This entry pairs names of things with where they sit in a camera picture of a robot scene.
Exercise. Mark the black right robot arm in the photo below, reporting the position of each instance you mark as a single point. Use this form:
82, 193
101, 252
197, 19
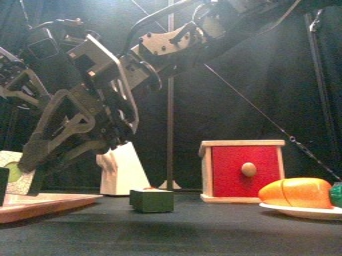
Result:
231, 30

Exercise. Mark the white plate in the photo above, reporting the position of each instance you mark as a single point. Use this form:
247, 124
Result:
307, 212

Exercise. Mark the white toy slice green centre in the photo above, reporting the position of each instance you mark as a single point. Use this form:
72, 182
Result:
13, 173

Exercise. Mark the white wooden knife block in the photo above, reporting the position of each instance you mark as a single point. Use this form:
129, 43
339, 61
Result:
124, 170

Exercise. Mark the wooden cutting board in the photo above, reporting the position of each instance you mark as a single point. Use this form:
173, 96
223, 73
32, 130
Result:
44, 203

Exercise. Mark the green wooden cube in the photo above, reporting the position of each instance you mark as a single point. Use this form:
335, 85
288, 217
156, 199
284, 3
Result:
153, 201

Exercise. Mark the red wooden drawer box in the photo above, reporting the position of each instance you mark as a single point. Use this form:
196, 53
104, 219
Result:
231, 166

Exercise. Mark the orange toy carrot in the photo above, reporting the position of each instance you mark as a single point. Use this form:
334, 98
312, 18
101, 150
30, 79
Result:
295, 192

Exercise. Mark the green toy vegetable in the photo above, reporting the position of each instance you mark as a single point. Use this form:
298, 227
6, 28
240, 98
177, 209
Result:
336, 195

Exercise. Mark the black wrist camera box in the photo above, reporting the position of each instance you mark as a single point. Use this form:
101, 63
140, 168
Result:
48, 60

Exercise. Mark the metal frame pole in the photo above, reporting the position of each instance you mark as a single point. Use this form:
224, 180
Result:
169, 133

